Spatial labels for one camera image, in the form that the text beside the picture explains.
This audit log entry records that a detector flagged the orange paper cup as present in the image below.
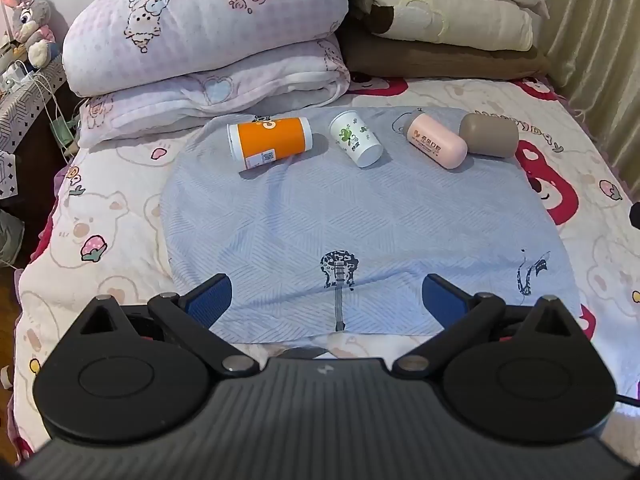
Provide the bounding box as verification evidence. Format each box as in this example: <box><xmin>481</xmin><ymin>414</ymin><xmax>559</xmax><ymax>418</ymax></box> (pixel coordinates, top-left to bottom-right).
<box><xmin>227</xmin><ymin>116</ymin><xmax>314</xmax><ymax>171</ymax></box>

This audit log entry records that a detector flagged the cream and brown folded blanket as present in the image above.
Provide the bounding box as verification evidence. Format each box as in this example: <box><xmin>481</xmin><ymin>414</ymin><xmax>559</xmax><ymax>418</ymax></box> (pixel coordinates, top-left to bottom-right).
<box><xmin>362</xmin><ymin>0</ymin><xmax>534</xmax><ymax>54</ymax></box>

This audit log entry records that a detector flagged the grey bag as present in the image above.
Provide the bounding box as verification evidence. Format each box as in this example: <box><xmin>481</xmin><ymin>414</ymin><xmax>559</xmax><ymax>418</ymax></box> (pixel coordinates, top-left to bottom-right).
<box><xmin>0</xmin><ymin>209</ymin><xmax>24</xmax><ymax>267</ymax></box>

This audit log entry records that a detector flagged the taupe cup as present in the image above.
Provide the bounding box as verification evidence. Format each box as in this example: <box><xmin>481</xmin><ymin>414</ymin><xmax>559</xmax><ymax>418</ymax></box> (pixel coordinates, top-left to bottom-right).
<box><xmin>459</xmin><ymin>112</ymin><xmax>520</xmax><ymax>159</ymax></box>

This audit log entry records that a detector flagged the white cable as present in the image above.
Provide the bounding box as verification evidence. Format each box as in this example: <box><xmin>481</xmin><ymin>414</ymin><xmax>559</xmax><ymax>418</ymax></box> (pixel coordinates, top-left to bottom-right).
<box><xmin>14</xmin><ymin>60</ymin><xmax>68</xmax><ymax>151</ymax></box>

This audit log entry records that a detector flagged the grey plush bunny toy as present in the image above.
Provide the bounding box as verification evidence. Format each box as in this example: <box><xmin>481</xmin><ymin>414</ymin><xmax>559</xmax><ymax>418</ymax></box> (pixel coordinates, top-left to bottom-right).
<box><xmin>0</xmin><ymin>0</ymin><xmax>57</xmax><ymax>68</ymax></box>

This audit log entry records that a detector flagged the side table with patterned cover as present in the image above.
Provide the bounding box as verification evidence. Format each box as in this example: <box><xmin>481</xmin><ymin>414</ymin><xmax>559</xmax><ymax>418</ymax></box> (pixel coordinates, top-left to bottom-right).
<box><xmin>0</xmin><ymin>60</ymin><xmax>69</xmax><ymax>157</ymax></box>

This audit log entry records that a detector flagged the green face mask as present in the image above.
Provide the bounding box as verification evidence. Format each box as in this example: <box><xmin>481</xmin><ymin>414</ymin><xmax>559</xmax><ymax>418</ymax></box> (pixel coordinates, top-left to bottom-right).
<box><xmin>51</xmin><ymin>116</ymin><xmax>82</xmax><ymax>155</ymax></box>

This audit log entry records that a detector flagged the white cup with green print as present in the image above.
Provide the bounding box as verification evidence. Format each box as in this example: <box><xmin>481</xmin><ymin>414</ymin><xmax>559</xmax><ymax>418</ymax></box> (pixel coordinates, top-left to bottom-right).
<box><xmin>329</xmin><ymin>110</ymin><xmax>382</xmax><ymax>169</ymax></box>

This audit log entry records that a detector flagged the pink cup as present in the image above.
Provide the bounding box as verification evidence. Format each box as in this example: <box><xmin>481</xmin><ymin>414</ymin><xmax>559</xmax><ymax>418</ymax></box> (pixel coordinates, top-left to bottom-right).
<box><xmin>406</xmin><ymin>113</ymin><xmax>469</xmax><ymax>170</ymax></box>

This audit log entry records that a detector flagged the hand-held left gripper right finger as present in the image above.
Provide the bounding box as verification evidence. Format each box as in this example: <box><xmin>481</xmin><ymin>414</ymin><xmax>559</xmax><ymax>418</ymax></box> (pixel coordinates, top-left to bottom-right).
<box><xmin>391</xmin><ymin>273</ymin><xmax>588</xmax><ymax>378</ymax></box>

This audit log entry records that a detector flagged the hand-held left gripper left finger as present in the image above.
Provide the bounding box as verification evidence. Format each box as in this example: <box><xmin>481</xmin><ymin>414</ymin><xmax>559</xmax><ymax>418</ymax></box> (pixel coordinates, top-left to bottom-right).
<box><xmin>62</xmin><ymin>273</ymin><xmax>261</xmax><ymax>377</ymax></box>

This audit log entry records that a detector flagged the light blue guitar-print cloth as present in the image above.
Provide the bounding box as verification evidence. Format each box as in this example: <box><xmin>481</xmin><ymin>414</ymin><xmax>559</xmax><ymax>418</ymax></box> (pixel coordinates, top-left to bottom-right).
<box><xmin>160</xmin><ymin>105</ymin><xmax>583</xmax><ymax>342</ymax></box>

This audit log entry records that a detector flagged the beige curtain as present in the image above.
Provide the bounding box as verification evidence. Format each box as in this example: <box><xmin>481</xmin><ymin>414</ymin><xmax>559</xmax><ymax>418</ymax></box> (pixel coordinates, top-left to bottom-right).
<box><xmin>537</xmin><ymin>0</ymin><xmax>640</xmax><ymax>211</ymax></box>

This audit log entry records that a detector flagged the pink checked folded quilt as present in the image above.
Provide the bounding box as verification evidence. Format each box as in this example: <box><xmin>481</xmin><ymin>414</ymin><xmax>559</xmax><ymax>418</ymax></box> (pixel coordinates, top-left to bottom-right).
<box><xmin>62</xmin><ymin>0</ymin><xmax>352</xmax><ymax>97</ymax></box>

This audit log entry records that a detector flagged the pale pink folded blanket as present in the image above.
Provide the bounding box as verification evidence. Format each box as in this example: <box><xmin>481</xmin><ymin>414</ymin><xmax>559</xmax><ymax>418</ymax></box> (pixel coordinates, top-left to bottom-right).
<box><xmin>77</xmin><ymin>37</ymin><xmax>351</xmax><ymax>149</ymax></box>

